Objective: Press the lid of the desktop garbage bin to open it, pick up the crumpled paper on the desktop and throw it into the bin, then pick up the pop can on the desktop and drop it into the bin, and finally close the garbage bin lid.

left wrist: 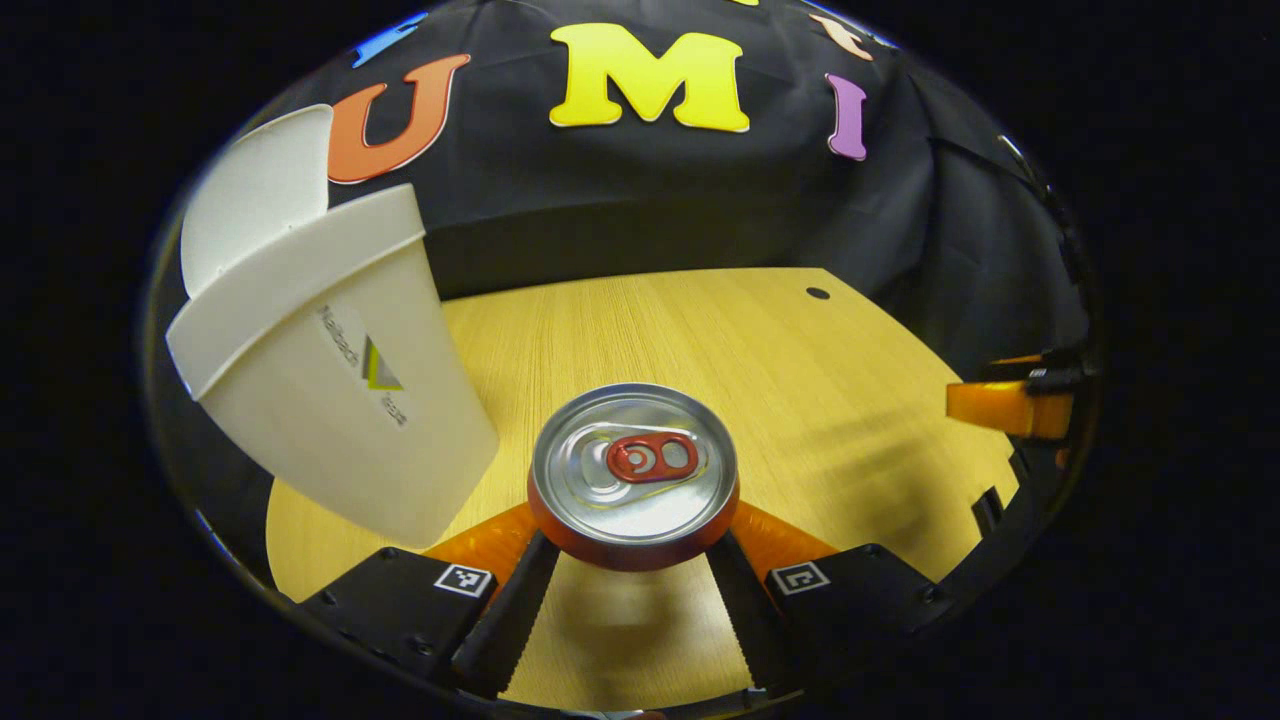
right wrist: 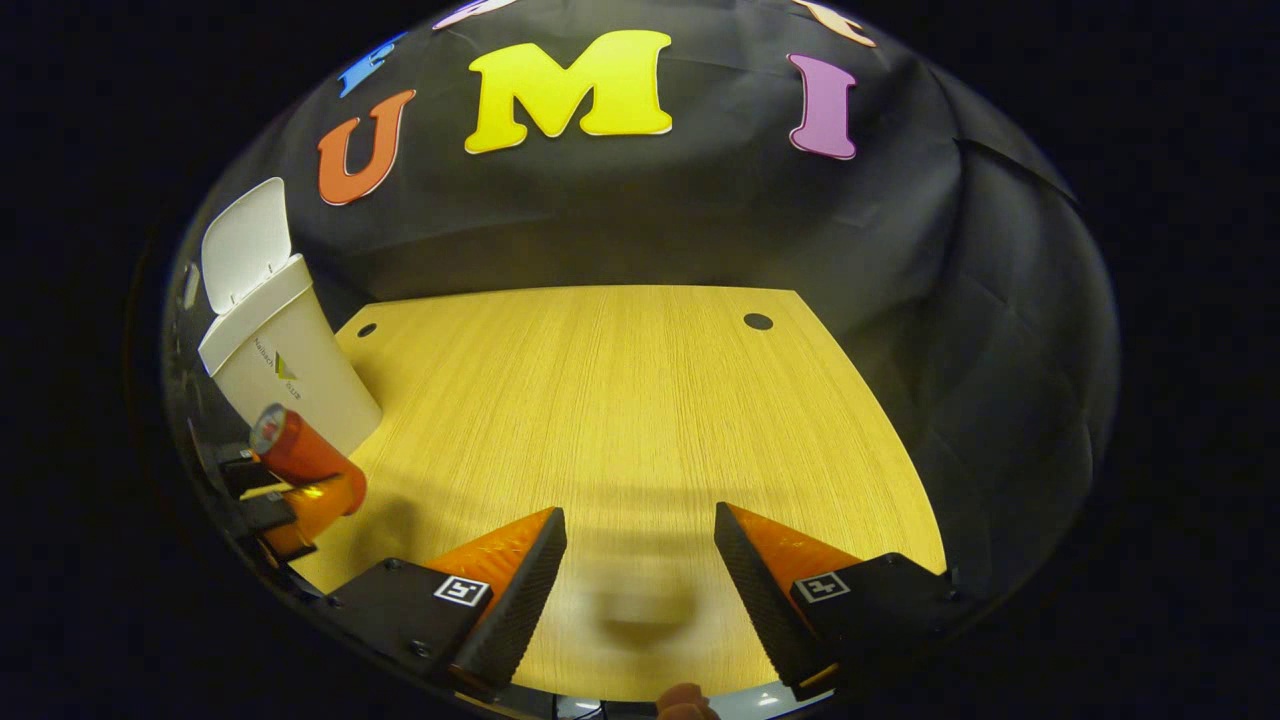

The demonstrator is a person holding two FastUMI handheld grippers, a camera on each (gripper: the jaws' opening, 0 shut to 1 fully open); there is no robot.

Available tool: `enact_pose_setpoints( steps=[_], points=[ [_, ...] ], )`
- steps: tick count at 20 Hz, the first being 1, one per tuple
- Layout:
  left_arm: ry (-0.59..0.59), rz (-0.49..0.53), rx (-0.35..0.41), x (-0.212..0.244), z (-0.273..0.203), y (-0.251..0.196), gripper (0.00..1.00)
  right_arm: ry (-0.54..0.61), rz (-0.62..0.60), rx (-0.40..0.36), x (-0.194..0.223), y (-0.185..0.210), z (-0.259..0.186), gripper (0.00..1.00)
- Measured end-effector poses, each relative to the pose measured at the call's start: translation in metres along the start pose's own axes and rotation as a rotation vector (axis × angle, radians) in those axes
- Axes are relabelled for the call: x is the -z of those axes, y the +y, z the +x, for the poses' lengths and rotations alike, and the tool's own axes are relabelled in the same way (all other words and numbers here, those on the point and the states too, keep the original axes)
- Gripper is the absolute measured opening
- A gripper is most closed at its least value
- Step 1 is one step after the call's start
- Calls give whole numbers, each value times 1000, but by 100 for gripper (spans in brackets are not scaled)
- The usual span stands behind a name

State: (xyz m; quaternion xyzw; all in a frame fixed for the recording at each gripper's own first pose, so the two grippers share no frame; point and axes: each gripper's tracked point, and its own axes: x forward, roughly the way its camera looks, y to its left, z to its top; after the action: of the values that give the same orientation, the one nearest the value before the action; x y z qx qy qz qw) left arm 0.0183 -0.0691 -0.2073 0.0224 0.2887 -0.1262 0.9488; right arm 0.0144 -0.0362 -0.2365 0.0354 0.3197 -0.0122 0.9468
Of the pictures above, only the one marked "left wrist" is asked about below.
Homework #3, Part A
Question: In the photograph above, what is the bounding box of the white garbage bin lid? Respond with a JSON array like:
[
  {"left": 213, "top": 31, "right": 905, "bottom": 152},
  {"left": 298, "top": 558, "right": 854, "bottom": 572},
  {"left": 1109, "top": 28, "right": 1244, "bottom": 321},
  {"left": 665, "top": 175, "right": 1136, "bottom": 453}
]
[{"left": 180, "top": 104, "right": 336, "bottom": 298}]

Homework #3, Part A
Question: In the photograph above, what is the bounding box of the red pop can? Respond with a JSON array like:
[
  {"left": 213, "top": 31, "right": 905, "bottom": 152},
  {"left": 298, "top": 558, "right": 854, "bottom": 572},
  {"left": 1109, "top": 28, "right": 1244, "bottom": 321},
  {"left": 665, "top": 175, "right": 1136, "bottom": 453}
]
[{"left": 527, "top": 383, "right": 741, "bottom": 573}]

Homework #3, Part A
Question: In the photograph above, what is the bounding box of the white desktop garbage bin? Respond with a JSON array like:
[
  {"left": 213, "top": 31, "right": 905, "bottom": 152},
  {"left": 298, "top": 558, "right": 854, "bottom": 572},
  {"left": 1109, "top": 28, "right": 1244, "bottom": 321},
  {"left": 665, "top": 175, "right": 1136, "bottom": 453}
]
[{"left": 165, "top": 183, "right": 501, "bottom": 550}]

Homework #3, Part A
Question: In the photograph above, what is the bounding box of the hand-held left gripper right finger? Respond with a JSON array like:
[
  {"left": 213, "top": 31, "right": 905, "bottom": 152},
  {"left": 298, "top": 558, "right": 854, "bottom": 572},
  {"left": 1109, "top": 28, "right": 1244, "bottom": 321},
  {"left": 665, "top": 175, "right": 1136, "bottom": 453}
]
[{"left": 705, "top": 500, "right": 951, "bottom": 691}]

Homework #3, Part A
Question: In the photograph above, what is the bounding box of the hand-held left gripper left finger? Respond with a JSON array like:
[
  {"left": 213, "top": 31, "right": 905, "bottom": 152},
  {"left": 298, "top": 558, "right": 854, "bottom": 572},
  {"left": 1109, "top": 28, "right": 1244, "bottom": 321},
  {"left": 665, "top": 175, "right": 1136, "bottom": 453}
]
[{"left": 298, "top": 500, "right": 561, "bottom": 699}]

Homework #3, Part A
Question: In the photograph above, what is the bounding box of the wooden desktop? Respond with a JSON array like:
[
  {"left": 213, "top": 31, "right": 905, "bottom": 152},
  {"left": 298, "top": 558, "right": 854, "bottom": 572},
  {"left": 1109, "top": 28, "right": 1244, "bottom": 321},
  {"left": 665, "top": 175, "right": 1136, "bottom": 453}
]
[{"left": 265, "top": 267, "right": 1021, "bottom": 713}]

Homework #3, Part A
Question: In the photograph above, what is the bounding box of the black backdrop cloth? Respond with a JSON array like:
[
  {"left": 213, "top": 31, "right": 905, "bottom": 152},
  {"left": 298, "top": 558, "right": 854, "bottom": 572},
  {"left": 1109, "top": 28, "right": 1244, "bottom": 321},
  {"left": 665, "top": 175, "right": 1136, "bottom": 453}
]
[{"left": 200, "top": 0, "right": 1096, "bottom": 381}]

